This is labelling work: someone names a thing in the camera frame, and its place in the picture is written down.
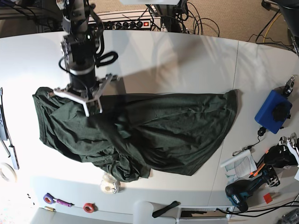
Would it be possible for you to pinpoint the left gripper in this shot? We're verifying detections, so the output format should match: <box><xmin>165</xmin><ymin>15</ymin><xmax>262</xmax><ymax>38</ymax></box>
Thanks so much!
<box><xmin>263</xmin><ymin>133</ymin><xmax>299</xmax><ymax>168</ymax></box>

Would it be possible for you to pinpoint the teal cordless drill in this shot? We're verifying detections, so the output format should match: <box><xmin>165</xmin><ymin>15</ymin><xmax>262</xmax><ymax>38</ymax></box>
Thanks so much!
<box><xmin>225</xmin><ymin>165</ymin><xmax>280</xmax><ymax>212</ymax></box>

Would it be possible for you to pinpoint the yellow cable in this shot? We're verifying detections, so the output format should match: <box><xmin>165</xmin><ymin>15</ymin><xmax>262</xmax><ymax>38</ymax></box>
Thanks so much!
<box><xmin>262</xmin><ymin>11</ymin><xmax>281</xmax><ymax>45</ymax></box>

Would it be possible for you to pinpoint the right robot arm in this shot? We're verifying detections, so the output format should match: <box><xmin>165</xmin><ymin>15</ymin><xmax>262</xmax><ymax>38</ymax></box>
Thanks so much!
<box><xmin>49</xmin><ymin>0</ymin><xmax>118</xmax><ymax>117</ymax></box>

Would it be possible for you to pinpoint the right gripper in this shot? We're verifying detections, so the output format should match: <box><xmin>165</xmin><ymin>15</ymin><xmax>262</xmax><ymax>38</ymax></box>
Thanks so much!
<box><xmin>53</xmin><ymin>69</ymin><xmax>119</xmax><ymax>117</ymax></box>

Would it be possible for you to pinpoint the red tape roll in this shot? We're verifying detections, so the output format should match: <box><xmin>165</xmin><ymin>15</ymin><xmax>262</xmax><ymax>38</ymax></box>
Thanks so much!
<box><xmin>83</xmin><ymin>203</ymin><xmax>96</xmax><ymax>213</ymax></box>

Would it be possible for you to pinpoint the purple tape roll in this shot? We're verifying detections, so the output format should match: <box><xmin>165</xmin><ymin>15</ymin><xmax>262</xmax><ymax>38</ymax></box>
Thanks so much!
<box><xmin>43</xmin><ymin>193</ymin><xmax>55</xmax><ymax>204</ymax></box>

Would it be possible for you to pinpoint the metal clip pulley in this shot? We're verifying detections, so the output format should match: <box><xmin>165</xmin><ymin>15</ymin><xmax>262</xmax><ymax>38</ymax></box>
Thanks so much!
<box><xmin>282</xmin><ymin>75</ymin><xmax>295</xmax><ymax>98</ymax></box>

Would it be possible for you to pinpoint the black strap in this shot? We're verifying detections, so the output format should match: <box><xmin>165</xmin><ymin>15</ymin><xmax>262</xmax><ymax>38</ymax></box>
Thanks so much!
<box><xmin>152</xmin><ymin>200</ymin><xmax>180</xmax><ymax>218</ymax></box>

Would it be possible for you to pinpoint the black knob on box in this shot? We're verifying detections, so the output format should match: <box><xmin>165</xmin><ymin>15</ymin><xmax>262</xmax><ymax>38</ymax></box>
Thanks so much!
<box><xmin>272</xmin><ymin>102</ymin><xmax>290</xmax><ymax>122</ymax></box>

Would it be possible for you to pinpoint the silver carabiner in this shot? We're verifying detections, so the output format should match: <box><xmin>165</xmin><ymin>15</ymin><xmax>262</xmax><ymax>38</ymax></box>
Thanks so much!
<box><xmin>232</xmin><ymin>145</ymin><xmax>253</xmax><ymax>156</ymax></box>

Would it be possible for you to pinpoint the grey usb hub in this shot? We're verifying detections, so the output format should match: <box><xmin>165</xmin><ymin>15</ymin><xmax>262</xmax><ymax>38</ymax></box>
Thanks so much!
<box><xmin>9</xmin><ymin>145</ymin><xmax>19</xmax><ymax>170</ymax></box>

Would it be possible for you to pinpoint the orange black utility knife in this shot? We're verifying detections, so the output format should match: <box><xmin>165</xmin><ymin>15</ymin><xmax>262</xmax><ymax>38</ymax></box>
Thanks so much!
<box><xmin>248</xmin><ymin>150</ymin><xmax>269</xmax><ymax>179</ymax></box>

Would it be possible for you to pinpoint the red square sticker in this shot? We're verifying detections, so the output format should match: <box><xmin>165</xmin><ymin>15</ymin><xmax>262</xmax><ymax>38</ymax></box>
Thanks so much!
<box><xmin>263</xmin><ymin>193</ymin><xmax>273</xmax><ymax>204</ymax></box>

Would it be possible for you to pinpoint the white paper booklet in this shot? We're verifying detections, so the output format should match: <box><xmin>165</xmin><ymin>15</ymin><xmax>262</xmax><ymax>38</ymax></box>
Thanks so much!
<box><xmin>220</xmin><ymin>150</ymin><xmax>257</xmax><ymax>184</ymax></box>

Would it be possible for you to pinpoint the white plastic tube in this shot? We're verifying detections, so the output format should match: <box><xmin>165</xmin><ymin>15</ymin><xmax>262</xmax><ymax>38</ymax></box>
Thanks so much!
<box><xmin>133</xmin><ymin>201</ymin><xmax>154</xmax><ymax>224</ymax></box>

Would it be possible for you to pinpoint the black power strip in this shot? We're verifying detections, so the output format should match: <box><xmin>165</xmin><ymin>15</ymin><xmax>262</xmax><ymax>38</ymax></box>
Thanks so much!
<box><xmin>104</xmin><ymin>21</ymin><xmax>151</xmax><ymax>30</ymax></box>

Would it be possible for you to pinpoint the dark green t-shirt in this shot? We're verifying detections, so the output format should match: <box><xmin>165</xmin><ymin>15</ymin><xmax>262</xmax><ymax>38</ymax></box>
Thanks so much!
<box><xmin>33</xmin><ymin>87</ymin><xmax>238</xmax><ymax>182</ymax></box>

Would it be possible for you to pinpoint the grey remote panel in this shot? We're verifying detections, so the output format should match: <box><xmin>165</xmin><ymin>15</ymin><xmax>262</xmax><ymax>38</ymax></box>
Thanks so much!
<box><xmin>0</xmin><ymin>106</ymin><xmax>7</xmax><ymax>140</ymax></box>

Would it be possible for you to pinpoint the purple pen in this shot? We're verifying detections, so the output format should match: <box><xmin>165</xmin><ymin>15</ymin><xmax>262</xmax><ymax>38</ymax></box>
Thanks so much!
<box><xmin>54</xmin><ymin>198</ymin><xmax>74</xmax><ymax>207</ymax></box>

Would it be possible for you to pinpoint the blue box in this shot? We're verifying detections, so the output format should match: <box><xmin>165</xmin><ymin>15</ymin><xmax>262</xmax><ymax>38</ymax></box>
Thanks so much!
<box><xmin>255</xmin><ymin>90</ymin><xmax>292</xmax><ymax>134</ymax></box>

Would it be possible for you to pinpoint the white masking tape roll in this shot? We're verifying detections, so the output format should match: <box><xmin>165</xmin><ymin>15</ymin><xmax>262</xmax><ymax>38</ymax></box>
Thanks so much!
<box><xmin>0</xmin><ymin>163</ymin><xmax>17</xmax><ymax>183</ymax></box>

